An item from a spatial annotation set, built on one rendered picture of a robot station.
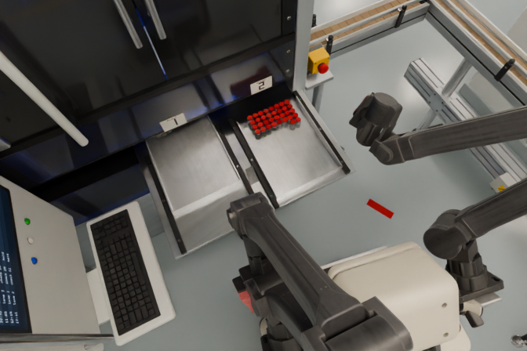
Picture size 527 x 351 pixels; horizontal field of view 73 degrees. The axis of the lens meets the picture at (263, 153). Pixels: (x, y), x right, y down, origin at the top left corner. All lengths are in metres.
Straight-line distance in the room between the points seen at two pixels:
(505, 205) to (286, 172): 0.71
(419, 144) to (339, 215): 1.40
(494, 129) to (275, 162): 0.75
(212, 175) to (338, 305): 0.90
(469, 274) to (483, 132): 0.32
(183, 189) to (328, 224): 1.09
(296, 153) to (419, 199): 1.19
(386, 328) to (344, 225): 1.73
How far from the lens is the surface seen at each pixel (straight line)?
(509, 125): 0.78
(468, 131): 0.80
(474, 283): 0.94
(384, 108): 0.86
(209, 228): 1.24
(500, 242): 2.45
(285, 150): 1.33
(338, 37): 1.61
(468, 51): 1.79
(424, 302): 0.72
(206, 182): 1.30
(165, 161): 1.37
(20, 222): 1.19
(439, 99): 2.05
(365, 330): 0.47
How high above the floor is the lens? 2.06
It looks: 63 degrees down
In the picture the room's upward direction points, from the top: 5 degrees counter-clockwise
